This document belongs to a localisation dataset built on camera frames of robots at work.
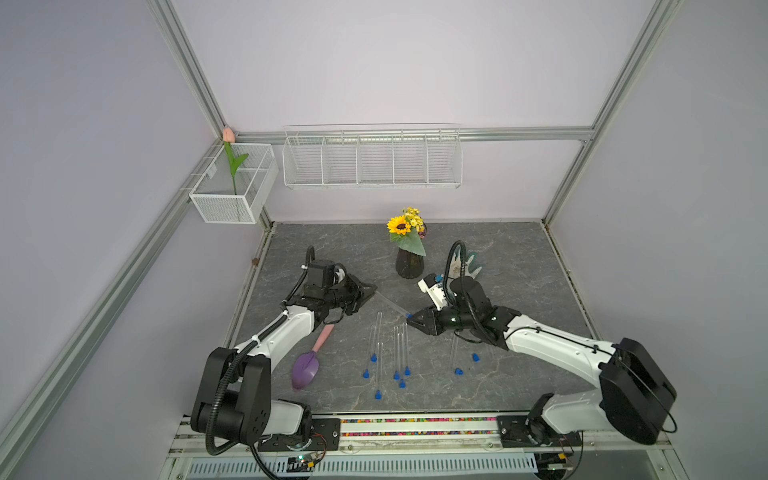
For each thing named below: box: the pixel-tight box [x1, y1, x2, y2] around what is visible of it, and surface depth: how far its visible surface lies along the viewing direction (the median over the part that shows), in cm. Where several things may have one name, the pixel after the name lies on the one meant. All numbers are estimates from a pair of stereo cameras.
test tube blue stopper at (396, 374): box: [393, 326, 401, 381], surface depth 88 cm
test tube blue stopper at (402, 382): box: [400, 332, 406, 389], surface depth 87 cm
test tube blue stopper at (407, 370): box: [403, 322, 411, 377], surface depth 87 cm
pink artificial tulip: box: [222, 127, 249, 195], surface depth 92 cm
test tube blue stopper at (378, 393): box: [375, 342, 383, 400], surface depth 86 cm
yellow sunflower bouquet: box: [387, 207, 427, 257], surface depth 88 cm
